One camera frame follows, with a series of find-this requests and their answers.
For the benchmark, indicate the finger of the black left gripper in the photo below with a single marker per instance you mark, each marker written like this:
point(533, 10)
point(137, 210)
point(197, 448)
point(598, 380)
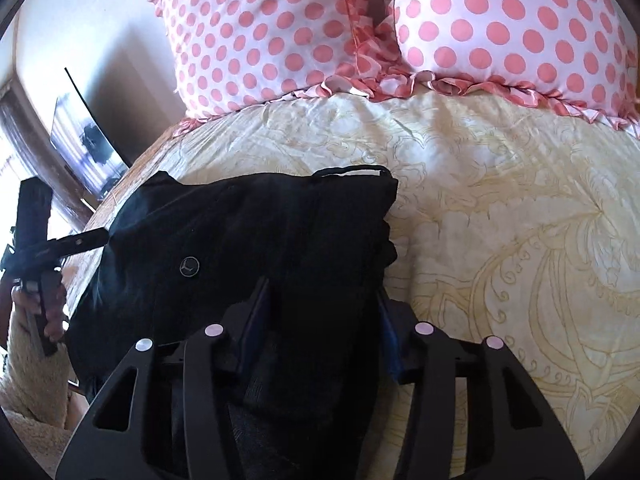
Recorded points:
point(87, 241)

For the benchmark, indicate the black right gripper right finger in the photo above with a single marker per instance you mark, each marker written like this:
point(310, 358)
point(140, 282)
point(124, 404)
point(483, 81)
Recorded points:
point(398, 321)

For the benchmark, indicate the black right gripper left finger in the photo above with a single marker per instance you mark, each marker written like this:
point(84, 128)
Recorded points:
point(244, 326)

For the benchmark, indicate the black pants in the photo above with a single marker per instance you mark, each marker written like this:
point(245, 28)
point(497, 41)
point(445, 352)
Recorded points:
point(147, 344)

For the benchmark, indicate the beige fluffy sleeve forearm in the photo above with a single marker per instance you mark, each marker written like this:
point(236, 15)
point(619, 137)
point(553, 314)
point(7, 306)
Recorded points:
point(34, 395)

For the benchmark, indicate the person left hand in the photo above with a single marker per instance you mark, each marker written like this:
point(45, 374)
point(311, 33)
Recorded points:
point(51, 309)

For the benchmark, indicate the cream patterned quilt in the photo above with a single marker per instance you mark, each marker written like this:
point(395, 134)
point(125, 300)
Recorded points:
point(508, 221)

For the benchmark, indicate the pink polka dot pillow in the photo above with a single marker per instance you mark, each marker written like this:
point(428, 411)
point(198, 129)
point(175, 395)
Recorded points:
point(578, 58)
point(230, 54)

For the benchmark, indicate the wall mounted television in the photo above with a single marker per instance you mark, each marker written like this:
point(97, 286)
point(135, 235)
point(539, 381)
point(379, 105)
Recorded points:
point(79, 140)

